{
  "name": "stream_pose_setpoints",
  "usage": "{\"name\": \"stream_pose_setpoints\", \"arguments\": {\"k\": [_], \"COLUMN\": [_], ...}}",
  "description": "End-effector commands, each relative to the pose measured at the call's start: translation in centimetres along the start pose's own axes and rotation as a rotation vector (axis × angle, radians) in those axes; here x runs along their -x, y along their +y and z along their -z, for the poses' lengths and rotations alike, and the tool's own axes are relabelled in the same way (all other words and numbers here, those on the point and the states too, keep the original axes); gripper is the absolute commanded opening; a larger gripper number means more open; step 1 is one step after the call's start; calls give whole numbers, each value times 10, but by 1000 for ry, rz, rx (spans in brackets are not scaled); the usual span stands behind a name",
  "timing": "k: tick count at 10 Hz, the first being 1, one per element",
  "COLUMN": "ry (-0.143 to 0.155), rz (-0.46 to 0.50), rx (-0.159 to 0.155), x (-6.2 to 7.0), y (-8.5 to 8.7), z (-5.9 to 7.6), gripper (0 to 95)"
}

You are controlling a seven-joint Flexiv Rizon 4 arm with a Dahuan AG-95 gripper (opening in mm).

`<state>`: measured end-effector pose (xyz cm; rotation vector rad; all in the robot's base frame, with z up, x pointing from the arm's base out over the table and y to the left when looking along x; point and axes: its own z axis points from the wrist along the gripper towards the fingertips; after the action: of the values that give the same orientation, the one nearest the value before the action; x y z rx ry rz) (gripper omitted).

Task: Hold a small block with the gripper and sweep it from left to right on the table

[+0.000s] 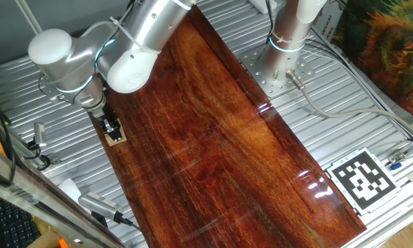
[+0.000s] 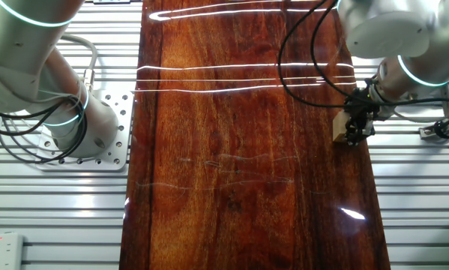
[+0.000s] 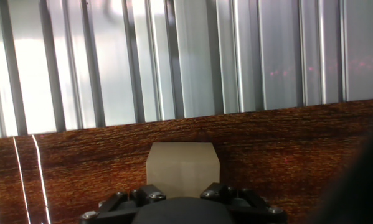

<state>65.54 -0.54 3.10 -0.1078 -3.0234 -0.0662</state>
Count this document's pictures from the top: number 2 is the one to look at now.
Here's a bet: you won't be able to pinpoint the thick grey base cable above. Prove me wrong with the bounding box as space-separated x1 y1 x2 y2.
58 33 98 93

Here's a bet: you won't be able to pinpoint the small tan wooden block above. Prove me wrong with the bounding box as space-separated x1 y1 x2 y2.
332 110 351 143

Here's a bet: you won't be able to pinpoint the small metal mounting bracket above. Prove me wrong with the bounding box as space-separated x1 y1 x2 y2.
418 125 441 141

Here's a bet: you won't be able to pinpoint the glossy reddish wooden board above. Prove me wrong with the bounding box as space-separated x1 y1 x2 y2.
118 0 392 270

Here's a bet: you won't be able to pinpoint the perforated silver base plate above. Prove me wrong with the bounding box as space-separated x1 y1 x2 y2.
34 88 135 173

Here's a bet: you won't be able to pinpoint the thin black cable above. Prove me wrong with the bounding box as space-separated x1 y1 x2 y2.
277 0 351 110
309 0 449 108

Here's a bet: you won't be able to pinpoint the coiled black cables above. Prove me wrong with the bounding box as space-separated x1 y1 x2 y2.
0 95 89 165

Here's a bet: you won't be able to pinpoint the white power strip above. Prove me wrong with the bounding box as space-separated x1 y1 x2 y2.
0 232 25 270

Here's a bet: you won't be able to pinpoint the black metal clamp tool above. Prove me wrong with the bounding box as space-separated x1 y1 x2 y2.
433 119 449 151

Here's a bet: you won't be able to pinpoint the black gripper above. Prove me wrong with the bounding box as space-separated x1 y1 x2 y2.
343 92 379 146

